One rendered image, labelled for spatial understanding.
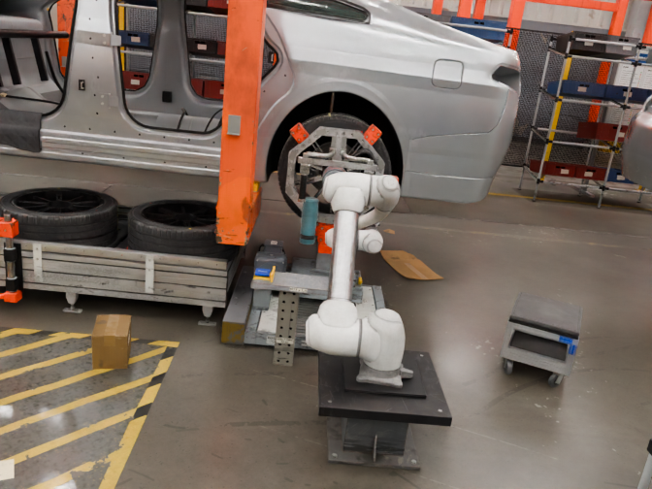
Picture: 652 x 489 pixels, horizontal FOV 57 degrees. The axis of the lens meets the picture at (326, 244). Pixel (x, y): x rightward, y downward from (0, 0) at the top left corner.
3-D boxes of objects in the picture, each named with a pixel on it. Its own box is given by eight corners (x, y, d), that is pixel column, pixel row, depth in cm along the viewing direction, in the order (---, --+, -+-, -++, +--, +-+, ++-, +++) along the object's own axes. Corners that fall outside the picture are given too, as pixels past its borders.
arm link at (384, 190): (398, 188, 265) (367, 185, 265) (405, 169, 249) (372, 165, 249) (396, 215, 261) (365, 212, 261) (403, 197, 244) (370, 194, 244)
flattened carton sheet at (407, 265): (410, 253, 493) (411, 249, 492) (443, 279, 444) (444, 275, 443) (377, 254, 484) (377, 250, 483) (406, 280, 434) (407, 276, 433)
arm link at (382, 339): (403, 374, 237) (411, 323, 230) (357, 369, 237) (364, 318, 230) (400, 353, 252) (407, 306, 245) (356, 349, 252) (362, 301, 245)
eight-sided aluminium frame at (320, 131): (374, 225, 354) (388, 133, 337) (375, 229, 348) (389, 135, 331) (283, 215, 353) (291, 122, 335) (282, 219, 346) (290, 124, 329)
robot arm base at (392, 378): (411, 390, 236) (413, 377, 235) (356, 381, 239) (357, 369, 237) (411, 367, 254) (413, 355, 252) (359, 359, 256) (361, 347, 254)
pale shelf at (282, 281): (339, 283, 305) (340, 277, 304) (340, 297, 289) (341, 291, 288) (254, 275, 304) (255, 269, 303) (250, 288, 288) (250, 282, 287)
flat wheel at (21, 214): (-6, 259, 325) (-10, 217, 317) (3, 222, 382) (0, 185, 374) (122, 254, 351) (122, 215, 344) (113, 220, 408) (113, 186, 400)
